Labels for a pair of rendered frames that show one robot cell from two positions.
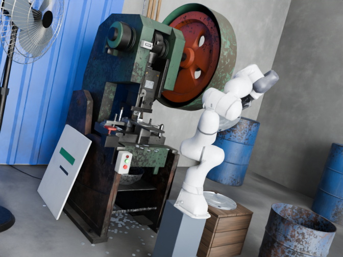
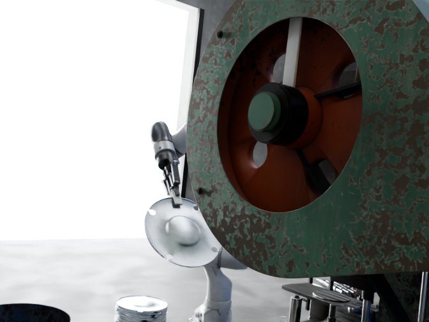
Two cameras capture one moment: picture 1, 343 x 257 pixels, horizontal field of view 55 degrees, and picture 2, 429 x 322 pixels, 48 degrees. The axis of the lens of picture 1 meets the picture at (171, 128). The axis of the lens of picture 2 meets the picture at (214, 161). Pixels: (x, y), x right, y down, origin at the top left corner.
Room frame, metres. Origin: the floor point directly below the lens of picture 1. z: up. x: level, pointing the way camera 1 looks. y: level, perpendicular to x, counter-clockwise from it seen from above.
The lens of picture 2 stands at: (3.98, -0.10, 1.19)
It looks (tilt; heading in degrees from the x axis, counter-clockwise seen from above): 0 degrees down; 185
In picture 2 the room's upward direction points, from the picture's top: 6 degrees clockwise
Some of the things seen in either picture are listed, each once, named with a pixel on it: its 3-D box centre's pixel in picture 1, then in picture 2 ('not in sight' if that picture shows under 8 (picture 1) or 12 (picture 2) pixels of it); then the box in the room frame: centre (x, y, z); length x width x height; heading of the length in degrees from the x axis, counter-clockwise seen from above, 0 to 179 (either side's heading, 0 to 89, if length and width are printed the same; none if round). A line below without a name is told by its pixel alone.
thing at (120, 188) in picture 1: (118, 179); not in sight; (2.43, 0.30, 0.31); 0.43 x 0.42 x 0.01; 133
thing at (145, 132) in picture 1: (145, 134); (318, 310); (2.29, 0.17, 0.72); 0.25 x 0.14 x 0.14; 43
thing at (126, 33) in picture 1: (120, 39); not in sight; (2.27, 0.48, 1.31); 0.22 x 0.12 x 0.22; 43
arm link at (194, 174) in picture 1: (204, 164); (213, 269); (1.84, -0.24, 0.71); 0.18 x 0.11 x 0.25; 82
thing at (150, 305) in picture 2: not in sight; (142, 303); (1.29, -0.66, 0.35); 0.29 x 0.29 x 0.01
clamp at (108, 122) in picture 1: (113, 120); not in sight; (2.31, 0.41, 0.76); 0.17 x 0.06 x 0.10; 133
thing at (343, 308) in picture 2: (133, 123); (361, 314); (2.42, 0.28, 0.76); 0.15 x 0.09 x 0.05; 133
